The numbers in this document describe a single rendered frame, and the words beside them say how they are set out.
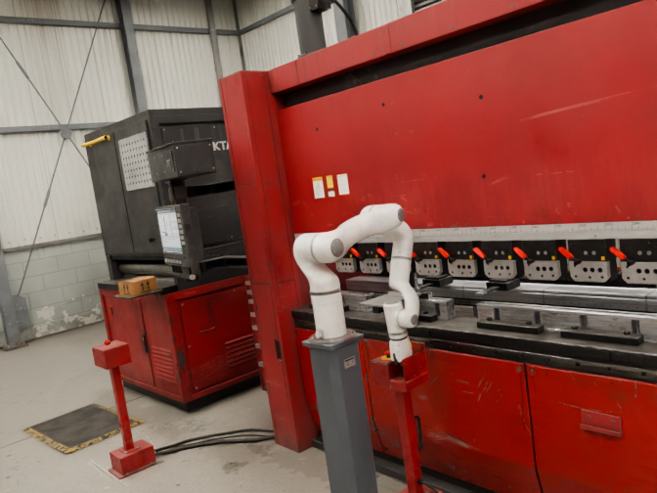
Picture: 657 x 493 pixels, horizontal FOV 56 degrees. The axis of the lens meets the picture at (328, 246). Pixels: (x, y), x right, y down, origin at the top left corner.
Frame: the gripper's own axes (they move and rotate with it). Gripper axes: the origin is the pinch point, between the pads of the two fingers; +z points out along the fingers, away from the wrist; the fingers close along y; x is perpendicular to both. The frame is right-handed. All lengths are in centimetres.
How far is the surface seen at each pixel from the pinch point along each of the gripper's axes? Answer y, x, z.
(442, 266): -38, 0, -37
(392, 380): 6.5, -2.7, 3.2
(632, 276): -34, 89, -36
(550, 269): -35, 57, -37
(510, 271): -34, 39, -36
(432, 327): -22.9, 0.2, -11.7
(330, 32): -475, -491, -259
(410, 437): 2.9, -2.4, 32.5
